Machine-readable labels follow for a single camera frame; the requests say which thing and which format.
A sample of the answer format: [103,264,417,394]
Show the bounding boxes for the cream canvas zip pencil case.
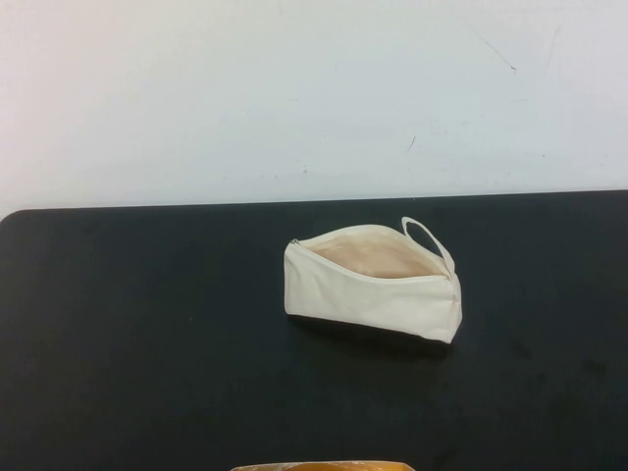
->
[283,216,464,345]

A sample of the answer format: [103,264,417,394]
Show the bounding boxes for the yellow cardboard box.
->
[229,459,417,471]

